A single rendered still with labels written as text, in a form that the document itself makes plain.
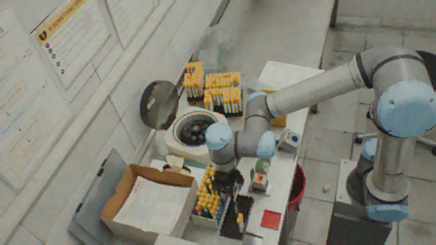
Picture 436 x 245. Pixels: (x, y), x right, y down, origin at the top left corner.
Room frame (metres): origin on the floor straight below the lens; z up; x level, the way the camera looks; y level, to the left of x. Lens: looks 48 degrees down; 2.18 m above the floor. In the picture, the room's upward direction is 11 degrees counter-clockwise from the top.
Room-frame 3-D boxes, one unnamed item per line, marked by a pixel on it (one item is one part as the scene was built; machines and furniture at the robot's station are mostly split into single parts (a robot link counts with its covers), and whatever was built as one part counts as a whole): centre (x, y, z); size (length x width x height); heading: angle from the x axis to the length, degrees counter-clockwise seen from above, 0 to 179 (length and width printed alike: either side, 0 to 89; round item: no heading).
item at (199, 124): (1.05, 0.10, 0.97); 0.15 x 0.15 x 0.07
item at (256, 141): (0.65, -0.09, 1.35); 0.11 x 0.11 x 0.08; 74
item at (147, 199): (0.75, 0.31, 0.95); 0.29 x 0.25 x 0.15; 63
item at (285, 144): (0.96, -0.26, 0.92); 0.13 x 0.07 x 0.08; 63
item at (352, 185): (0.65, -0.48, 1.00); 0.15 x 0.15 x 0.10
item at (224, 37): (1.74, -0.09, 0.94); 0.20 x 0.17 x 0.14; 136
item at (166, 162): (0.91, 0.20, 0.92); 0.24 x 0.12 x 0.10; 63
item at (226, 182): (0.66, 0.01, 1.19); 0.09 x 0.08 x 0.12; 154
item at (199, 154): (1.04, 0.09, 0.94); 0.30 x 0.24 x 0.12; 54
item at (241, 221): (0.67, 0.00, 0.93); 0.17 x 0.09 x 0.11; 153
